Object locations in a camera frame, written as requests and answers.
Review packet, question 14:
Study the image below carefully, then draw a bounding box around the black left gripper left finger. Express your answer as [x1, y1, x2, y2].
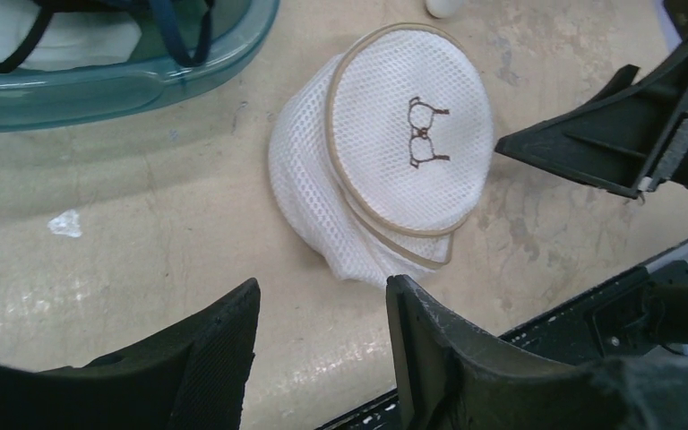
[0, 279, 261, 429]

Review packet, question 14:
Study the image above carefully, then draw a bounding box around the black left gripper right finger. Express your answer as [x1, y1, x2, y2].
[386, 275, 688, 429]

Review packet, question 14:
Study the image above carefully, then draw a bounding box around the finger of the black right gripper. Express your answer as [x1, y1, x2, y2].
[495, 39, 688, 199]

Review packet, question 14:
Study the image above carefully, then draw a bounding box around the navy blue lace bra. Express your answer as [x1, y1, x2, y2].
[148, 0, 215, 68]

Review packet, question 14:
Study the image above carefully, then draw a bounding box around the black garment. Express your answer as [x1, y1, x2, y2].
[0, 0, 84, 75]

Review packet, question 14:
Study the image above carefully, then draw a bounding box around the pale mint white bra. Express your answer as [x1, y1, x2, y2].
[0, 1, 142, 74]

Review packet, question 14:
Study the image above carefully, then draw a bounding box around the teal transparent plastic tub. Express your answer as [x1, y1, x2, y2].
[0, 1, 280, 133]

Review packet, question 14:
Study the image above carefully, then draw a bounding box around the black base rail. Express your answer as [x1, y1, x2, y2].
[329, 261, 688, 429]

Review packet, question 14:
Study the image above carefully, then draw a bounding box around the white PVC pipe frame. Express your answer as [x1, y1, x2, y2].
[425, 0, 465, 19]

